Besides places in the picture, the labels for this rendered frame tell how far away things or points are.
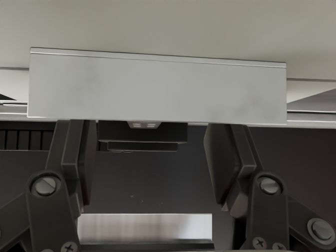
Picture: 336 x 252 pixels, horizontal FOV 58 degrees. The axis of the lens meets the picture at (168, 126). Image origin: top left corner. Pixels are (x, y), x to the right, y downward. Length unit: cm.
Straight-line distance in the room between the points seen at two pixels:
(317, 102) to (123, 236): 39
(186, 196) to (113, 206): 17
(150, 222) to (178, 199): 51
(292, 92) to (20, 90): 15
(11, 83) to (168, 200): 61
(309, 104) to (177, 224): 35
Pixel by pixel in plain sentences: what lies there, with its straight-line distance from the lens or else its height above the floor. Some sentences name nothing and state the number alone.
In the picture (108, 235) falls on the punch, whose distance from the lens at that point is 24.
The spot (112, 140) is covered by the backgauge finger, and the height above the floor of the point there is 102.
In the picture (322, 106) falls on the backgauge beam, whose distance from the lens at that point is 54.
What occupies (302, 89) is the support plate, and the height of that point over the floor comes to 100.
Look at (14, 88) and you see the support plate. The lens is 18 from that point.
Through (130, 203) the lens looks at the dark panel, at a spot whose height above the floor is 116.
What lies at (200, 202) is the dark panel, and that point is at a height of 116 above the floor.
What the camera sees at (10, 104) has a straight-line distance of 26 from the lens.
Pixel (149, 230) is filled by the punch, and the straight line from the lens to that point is 24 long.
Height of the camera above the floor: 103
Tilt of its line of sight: 4 degrees down
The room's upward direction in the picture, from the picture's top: 179 degrees counter-clockwise
